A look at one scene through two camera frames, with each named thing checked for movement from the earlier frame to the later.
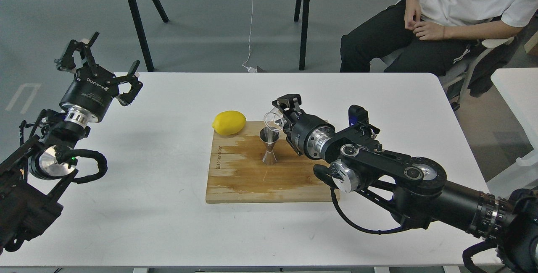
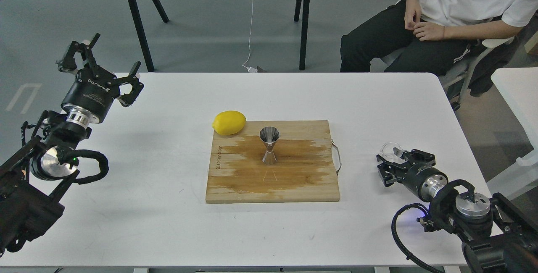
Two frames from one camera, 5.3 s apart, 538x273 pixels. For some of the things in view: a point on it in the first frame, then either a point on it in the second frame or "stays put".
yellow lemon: x=229 y=122 stays put
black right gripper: x=308 y=135 → x=423 y=179
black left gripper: x=88 y=98 stays put
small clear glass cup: x=273 y=119 → x=391 y=150
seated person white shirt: x=443 y=12 stays put
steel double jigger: x=269 y=136 stays put
